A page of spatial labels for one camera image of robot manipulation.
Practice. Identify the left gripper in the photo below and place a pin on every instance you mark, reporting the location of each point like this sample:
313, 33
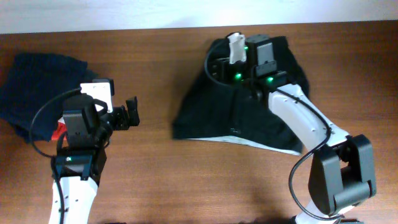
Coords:
122, 123

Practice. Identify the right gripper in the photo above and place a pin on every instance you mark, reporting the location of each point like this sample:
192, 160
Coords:
222, 74

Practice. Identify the black shorts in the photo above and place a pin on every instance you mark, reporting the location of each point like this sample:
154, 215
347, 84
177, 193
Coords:
211, 112

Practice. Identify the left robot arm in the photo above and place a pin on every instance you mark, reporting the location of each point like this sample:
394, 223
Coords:
81, 155

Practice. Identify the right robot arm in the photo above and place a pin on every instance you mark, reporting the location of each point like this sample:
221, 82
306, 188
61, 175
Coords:
342, 173

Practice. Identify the folded dark grey garment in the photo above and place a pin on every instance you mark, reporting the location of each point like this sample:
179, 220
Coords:
88, 76

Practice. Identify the folded red garment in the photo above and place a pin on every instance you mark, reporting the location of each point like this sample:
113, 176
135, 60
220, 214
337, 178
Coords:
61, 128

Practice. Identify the folded navy blue garment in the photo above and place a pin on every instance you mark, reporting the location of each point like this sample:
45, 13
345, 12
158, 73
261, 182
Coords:
33, 80

